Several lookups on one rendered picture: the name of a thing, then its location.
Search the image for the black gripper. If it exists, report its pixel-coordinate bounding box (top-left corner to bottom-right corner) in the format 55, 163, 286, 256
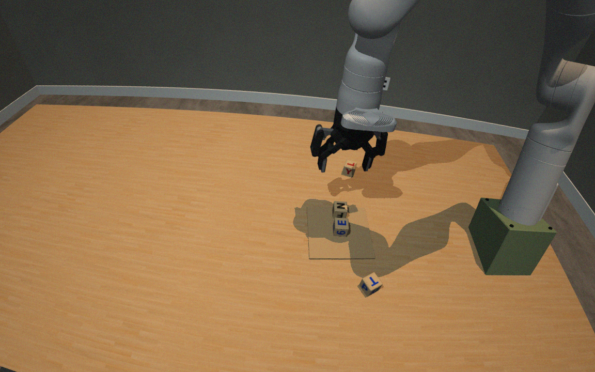
310, 108, 388, 173

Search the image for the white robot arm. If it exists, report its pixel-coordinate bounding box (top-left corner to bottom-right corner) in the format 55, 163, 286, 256
336, 0, 595, 226

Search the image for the beige letter block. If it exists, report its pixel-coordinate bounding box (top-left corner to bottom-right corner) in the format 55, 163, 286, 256
333, 218, 349, 237
359, 272, 383, 296
332, 201, 348, 218
342, 160, 357, 177

